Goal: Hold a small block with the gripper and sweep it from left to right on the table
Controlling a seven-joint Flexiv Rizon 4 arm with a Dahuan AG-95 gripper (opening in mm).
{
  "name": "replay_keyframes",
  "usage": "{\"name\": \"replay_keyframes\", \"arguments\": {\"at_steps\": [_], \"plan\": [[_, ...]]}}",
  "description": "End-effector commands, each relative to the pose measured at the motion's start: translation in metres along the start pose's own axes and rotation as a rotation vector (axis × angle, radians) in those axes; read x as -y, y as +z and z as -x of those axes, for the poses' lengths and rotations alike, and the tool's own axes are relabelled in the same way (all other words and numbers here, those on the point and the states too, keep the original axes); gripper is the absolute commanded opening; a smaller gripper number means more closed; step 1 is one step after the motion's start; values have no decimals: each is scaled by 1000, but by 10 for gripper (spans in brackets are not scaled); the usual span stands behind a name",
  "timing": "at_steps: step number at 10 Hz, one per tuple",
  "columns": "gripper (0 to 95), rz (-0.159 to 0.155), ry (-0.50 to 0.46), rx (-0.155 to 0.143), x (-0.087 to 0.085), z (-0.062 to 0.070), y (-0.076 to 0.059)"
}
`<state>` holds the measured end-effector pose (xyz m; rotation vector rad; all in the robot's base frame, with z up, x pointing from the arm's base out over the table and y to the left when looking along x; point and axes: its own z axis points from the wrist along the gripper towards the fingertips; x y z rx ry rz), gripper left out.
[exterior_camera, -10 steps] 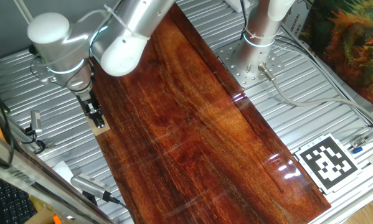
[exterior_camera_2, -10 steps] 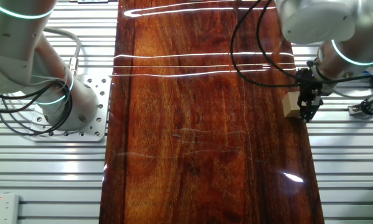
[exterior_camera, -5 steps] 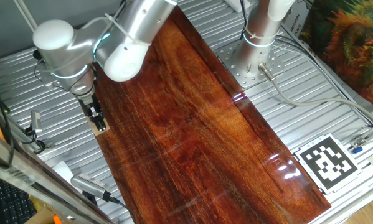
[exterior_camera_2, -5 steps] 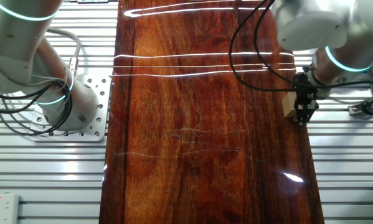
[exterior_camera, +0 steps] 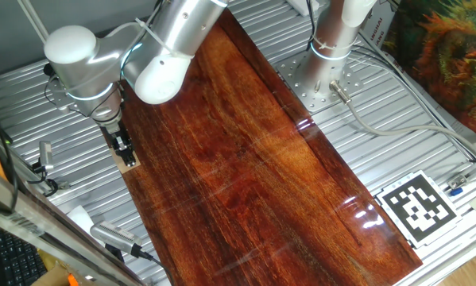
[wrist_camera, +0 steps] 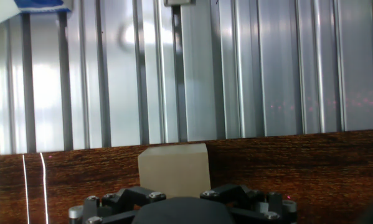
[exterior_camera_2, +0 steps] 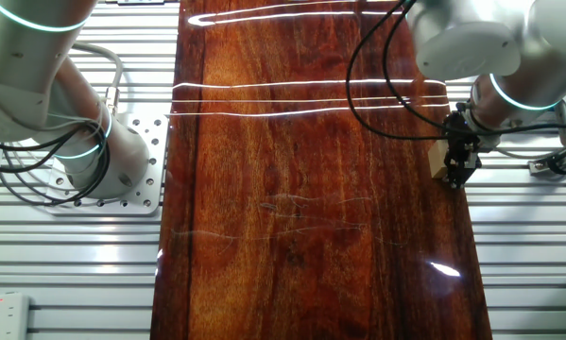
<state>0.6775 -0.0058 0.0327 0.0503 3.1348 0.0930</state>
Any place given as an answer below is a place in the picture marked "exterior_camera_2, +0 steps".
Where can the glossy reddish wooden board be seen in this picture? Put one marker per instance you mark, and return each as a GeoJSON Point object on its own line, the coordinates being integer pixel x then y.
{"type": "Point", "coordinates": [287, 212]}

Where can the small tan wooden block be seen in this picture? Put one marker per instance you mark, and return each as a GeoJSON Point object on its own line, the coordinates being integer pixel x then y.
{"type": "Point", "coordinates": [436, 160]}

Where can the white power strip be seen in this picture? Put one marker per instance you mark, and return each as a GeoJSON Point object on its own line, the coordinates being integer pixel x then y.
{"type": "Point", "coordinates": [4, 316]}

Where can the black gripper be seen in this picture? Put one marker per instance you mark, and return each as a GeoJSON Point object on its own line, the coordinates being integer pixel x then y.
{"type": "Point", "coordinates": [459, 127]}

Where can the small metal mounting bracket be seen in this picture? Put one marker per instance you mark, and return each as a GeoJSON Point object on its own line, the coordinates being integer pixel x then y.
{"type": "Point", "coordinates": [537, 166]}

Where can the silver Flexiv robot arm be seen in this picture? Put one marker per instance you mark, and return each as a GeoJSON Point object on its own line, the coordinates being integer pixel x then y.
{"type": "Point", "coordinates": [27, 71]}

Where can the perforated silver base plate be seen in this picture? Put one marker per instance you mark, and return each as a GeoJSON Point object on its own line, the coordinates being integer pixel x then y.
{"type": "Point", "coordinates": [145, 141]}

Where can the black metal clamp tool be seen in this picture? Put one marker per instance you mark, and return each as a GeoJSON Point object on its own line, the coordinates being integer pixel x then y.
{"type": "Point", "coordinates": [554, 165]}

